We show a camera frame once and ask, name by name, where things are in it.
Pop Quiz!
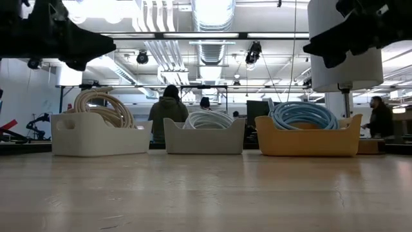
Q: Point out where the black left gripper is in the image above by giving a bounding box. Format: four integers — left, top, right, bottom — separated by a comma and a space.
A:
19, 0, 117, 72

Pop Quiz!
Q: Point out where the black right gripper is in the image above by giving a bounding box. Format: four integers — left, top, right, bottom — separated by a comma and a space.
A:
303, 0, 397, 69

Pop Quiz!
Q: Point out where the beige HDMI cable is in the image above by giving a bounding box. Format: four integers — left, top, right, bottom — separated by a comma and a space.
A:
73, 86, 136, 129
64, 106, 112, 127

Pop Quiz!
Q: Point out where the white HDMI cable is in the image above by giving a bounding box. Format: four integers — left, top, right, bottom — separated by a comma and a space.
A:
182, 117, 232, 130
185, 110, 235, 125

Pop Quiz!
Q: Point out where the white plastic bin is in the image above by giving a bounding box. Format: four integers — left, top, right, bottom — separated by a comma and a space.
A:
50, 111, 153, 158

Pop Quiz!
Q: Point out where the yellow-orange plastic bin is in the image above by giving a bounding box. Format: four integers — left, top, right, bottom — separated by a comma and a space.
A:
255, 113, 363, 158

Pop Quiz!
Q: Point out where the black computer monitor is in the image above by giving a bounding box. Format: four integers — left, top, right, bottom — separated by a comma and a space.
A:
247, 100, 270, 128

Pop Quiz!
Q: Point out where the red background object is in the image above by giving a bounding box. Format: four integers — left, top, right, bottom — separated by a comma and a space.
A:
0, 119, 19, 131

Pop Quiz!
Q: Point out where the grey plastic bin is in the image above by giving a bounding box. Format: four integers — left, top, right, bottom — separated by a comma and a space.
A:
163, 117, 246, 155

